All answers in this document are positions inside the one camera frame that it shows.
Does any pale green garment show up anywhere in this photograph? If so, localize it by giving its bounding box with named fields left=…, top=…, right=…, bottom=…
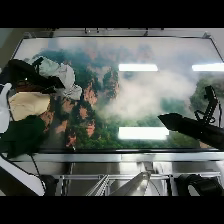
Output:
left=31, top=56, right=63, bottom=80

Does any cream garment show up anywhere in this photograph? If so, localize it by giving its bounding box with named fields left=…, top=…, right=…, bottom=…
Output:
left=8, top=91, right=52, bottom=123

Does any brown garment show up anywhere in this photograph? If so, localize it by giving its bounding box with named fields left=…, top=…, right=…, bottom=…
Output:
left=14, top=81, right=46, bottom=95

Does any dark green garment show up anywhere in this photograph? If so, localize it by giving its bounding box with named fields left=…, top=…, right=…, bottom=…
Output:
left=0, top=114, right=48, bottom=160

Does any silver frame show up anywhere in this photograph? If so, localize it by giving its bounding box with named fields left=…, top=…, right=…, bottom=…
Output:
left=0, top=29, right=224, bottom=197

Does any black cable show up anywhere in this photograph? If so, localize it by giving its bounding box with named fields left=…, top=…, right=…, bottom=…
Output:
left=30, top=153, right=47, bottom=195

